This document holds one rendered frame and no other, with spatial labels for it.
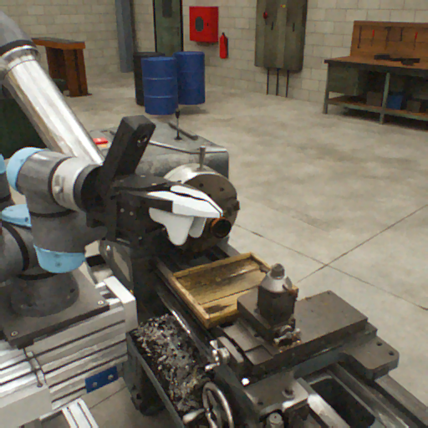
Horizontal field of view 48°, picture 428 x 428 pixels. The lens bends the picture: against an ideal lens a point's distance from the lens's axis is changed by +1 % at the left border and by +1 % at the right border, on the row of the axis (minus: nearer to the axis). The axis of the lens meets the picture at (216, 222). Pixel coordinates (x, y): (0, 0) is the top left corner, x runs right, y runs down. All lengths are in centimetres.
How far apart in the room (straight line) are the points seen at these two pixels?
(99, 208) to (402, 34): 794
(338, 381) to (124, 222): 95
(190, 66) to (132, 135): 830
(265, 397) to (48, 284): 59
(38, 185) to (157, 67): 741
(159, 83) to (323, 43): 307
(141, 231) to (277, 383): 78
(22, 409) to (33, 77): 65
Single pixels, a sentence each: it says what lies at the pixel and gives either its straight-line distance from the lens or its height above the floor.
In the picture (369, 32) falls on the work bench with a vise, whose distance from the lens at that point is 871.
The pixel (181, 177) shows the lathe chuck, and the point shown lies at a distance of 170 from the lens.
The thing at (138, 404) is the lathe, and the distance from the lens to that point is 248.
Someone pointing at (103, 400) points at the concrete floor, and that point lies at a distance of 257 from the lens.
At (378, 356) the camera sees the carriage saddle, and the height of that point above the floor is 90.
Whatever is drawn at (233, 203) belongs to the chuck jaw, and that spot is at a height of 111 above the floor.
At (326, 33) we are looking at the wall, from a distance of 922.
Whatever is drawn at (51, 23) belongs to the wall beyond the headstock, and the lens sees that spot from 1250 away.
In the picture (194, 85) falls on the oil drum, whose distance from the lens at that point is 895.
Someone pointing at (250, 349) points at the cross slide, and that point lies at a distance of 129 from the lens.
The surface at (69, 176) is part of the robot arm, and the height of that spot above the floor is 158.
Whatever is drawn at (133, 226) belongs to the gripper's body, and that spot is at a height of 154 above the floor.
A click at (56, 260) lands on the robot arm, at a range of 78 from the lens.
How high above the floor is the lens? 181
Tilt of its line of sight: 26 degrees down
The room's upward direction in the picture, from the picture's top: straight up
